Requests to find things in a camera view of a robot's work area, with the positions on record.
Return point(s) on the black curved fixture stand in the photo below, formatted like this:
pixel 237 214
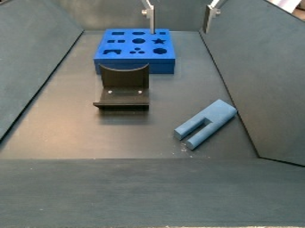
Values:
pixel 125 88

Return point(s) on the light blue square-circle object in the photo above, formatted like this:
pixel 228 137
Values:
pixel 212 118

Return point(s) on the blue foam shape-sorter block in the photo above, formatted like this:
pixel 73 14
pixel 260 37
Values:
pixel 129 48

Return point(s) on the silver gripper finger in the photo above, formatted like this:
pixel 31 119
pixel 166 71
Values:
pixel 149 12
pixel 212 11

